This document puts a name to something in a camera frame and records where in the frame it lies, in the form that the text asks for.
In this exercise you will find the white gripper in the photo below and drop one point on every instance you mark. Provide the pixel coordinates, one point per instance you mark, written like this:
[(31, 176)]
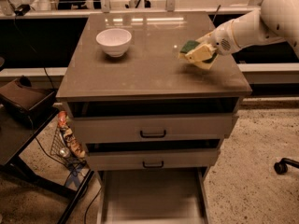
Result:
[(220, 40)]

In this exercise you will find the green yellow sponge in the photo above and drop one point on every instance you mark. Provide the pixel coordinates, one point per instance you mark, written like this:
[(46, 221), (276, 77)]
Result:
[(189, 45)]

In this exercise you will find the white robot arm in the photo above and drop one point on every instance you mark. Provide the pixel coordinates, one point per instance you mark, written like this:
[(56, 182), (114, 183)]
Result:
[(276, 21)]

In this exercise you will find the grey top drawer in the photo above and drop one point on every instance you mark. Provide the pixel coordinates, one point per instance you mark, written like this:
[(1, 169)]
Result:
[(154, 128)]

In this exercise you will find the grey drawer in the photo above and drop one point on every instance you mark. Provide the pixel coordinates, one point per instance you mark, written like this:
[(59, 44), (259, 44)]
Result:
[(152, 154), (154, 128), (166, 196)]

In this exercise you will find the grey drawer cabinet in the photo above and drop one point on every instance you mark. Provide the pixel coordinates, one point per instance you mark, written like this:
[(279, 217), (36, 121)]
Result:
[(149, 79)]

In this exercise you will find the grey middle drawer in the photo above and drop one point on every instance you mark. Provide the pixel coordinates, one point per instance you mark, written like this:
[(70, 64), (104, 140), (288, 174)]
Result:
[(152, 154)]

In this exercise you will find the grey bottom drawer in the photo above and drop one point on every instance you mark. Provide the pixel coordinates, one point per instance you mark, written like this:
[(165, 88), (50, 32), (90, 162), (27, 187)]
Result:
[(166, 196)]

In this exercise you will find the white ceramic bowl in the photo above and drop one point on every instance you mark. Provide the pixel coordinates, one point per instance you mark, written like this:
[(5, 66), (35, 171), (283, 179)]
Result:
[(114, 41)]

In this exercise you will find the black chair caster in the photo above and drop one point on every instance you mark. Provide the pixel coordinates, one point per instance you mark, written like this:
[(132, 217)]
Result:
[(281, 167)]

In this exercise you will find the snack bag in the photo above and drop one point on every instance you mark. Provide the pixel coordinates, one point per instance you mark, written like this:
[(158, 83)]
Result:
[(68, 136)]

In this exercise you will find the metal can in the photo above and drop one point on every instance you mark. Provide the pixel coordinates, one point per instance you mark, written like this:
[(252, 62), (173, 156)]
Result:
[(64, 152)]

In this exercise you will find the dark brown box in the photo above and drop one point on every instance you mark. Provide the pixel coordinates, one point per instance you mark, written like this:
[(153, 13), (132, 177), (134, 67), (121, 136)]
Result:
[(25, 103)]

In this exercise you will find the black power adapter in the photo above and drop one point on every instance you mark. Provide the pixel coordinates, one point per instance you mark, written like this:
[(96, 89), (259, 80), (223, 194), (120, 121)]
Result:
[(21, 10)]

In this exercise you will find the black side table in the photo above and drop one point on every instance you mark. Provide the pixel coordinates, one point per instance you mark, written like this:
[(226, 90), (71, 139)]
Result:
[(14, 139)]

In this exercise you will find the wire basket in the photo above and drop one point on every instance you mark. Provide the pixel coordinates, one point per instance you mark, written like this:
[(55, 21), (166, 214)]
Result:
[(57, 144)]

